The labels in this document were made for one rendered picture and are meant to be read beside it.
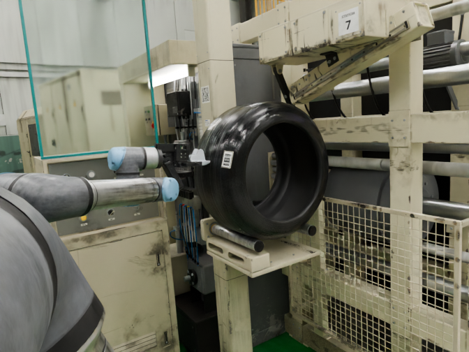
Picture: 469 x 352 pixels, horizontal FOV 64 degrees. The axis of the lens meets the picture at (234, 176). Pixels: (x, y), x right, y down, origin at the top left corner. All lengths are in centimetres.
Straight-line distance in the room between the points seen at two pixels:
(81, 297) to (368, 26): 133
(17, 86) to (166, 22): 470
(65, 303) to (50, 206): 65
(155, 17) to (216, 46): 1051
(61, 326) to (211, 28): 161
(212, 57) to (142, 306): 129
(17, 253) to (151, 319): 198
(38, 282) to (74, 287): 8
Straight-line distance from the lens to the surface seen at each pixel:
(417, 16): 150
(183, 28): 1274
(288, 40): 171
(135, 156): 125
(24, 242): 20
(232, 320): 198
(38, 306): 19
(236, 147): 134
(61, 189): 90
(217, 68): 175
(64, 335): 27
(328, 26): 156
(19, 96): 1033
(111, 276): 199
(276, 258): 160
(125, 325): 211
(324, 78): 173
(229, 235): 159
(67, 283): 26
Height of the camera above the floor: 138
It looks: 8 degrees down
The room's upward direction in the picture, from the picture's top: 4 degrees counter-clockwise
